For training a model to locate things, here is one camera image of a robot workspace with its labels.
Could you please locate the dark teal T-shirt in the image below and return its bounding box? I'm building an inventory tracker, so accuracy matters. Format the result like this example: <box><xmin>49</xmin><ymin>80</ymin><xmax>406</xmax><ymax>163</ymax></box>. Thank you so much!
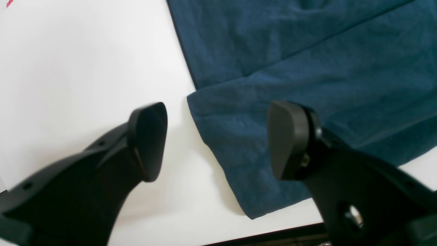
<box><xmin>168</xmin><ymin>0</ymin><xmax>437</xmax><ymax>219</ymax></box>

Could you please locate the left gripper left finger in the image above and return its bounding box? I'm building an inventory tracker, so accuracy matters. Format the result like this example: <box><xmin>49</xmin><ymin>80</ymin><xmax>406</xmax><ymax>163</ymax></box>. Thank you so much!
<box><xmin>0</xmin><ymin>102</ymin><xmax>168</xmax><ymax>246</ymax></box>

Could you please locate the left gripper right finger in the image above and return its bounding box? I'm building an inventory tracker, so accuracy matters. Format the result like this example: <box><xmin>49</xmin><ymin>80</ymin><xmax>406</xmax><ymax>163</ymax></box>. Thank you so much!
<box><xmin>267</xmin><ymin>100</ymin><xmax>437</xmax><ymax>246</ymax></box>

